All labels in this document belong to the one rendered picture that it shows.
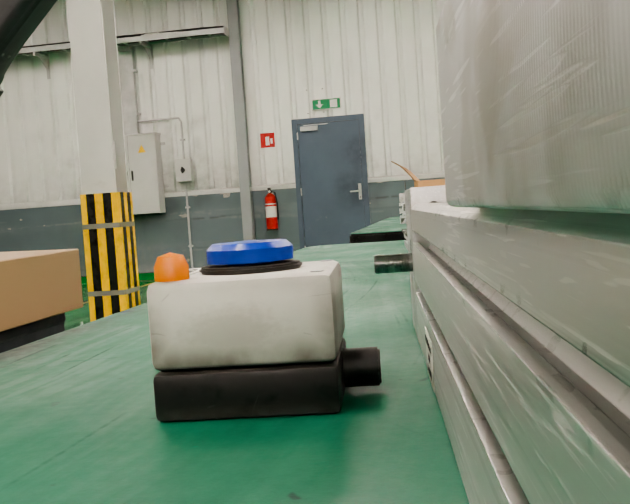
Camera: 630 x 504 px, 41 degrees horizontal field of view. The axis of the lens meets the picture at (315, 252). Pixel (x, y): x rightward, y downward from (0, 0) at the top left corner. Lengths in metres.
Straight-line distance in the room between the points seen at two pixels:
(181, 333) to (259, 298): 0.04
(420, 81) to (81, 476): 11.39
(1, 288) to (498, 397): 0.64
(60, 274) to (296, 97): 10.95
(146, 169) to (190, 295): 11.62
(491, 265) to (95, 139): 6.82
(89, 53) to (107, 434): 6.73
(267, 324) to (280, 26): 11.63
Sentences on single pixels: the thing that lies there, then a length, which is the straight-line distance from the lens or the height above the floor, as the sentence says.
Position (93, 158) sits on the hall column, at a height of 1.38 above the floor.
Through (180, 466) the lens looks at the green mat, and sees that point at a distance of 0.31.
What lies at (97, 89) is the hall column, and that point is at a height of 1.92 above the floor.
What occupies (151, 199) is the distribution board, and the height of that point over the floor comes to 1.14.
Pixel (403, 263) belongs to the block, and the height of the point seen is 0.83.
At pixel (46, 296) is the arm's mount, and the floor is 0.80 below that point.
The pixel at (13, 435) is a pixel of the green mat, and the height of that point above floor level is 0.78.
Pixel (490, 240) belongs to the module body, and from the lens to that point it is 0.16.
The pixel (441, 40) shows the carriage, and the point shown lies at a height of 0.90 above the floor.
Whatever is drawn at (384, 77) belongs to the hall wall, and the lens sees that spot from 11.68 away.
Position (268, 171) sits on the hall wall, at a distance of 11.76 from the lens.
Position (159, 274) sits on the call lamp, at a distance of 0.36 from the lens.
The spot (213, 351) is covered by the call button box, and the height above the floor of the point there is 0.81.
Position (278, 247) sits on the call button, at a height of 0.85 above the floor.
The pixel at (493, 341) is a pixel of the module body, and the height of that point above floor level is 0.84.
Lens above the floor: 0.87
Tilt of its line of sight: 3 degrees down
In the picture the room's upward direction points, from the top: 4 degrees counter-clockwise
